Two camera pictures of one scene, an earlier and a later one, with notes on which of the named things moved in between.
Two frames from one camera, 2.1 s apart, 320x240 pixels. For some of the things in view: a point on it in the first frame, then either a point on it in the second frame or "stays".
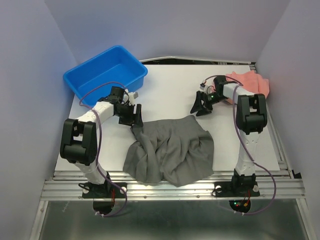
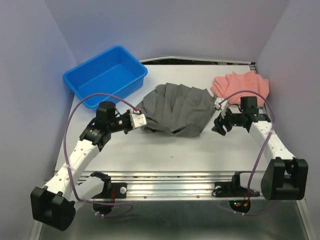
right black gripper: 198,106 → 219,120
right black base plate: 224,189 stays
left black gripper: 132,118 → 127,114
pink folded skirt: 252,83 stays
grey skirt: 178,150 → 172,109
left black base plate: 105,190 stays
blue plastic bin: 94,79 stays
